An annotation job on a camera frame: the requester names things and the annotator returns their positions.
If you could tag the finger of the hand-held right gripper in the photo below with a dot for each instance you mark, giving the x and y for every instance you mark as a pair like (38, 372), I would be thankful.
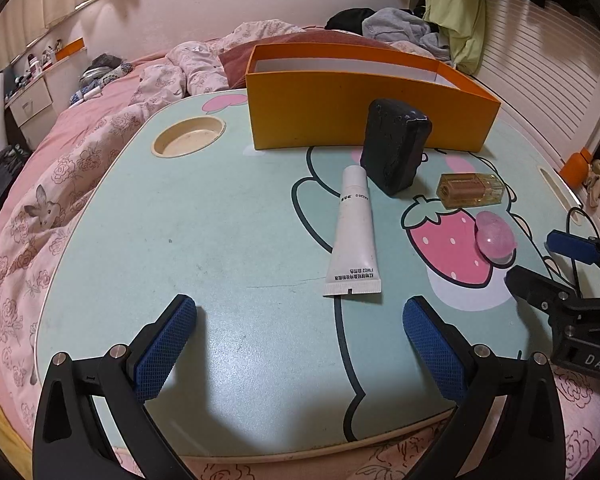
(572, 246)
(535, 282)

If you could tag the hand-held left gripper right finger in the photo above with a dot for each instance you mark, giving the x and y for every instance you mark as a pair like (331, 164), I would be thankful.
(432, 350)

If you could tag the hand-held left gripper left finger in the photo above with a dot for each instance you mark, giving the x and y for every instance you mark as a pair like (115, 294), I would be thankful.
(167, 345)

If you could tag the pink egg capsule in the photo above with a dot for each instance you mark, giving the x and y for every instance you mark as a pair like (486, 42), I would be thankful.
(495, 237)

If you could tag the white cream tube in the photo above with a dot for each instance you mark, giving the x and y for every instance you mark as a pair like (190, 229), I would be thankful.
(352, 240)

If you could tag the orange cardboard box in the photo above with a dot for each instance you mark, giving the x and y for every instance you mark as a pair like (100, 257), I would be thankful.
(305, 110)

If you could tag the orange bottle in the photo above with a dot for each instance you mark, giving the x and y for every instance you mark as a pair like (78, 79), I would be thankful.
(575, 167)

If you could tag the yellow cloth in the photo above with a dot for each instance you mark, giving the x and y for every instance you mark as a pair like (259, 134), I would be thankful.
(0, 420)

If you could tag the black wrapped block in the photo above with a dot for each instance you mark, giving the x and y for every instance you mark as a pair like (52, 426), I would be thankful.
(392, 150)

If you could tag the floral pink duvet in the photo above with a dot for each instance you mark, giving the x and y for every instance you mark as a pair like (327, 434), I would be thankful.
(80, 160)

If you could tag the black bag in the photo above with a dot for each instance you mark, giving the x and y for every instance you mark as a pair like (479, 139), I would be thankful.
(7, 170)

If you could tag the plain pink bedsheet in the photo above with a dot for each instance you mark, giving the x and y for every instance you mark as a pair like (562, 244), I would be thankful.
(105, 100)

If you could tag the yellow-green hanging cloth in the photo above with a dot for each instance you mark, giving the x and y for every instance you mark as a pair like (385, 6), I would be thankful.
(455, 10)

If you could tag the white nightstand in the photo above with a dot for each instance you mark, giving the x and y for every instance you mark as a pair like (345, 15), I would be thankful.
(30, 105)

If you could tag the grey clothes heap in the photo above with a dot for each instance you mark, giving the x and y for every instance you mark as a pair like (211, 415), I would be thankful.
(395, 25)

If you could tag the dark patterned clothes pile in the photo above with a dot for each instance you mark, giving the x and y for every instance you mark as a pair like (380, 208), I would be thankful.
(100, 67)

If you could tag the small orange shelf box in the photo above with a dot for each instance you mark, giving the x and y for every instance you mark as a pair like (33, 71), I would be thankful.
(72, 48)

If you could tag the small bottles on shelf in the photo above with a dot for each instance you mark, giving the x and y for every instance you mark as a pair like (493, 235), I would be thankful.
(45, 55)

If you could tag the black clothes heap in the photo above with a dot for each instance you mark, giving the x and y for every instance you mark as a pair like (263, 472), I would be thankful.
(350, 17)

